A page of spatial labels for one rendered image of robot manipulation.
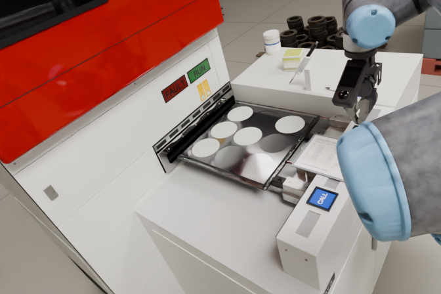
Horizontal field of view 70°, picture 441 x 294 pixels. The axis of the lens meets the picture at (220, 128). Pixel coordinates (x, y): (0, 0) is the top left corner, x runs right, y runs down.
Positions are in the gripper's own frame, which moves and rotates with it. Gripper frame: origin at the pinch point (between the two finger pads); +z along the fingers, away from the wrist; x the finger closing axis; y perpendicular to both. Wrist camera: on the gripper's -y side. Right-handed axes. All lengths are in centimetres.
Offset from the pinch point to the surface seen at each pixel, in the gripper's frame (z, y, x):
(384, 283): 102, 16, -7
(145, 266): 44, -50, 58
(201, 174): 20, -20, 47
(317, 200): 6.0, -24.0, 0.8
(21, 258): 102, -81, 192
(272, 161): 12.5, -10.9, 21.4
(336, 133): 14.5, 10.5, 10.0
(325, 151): 6.1, -7.6, 5.6
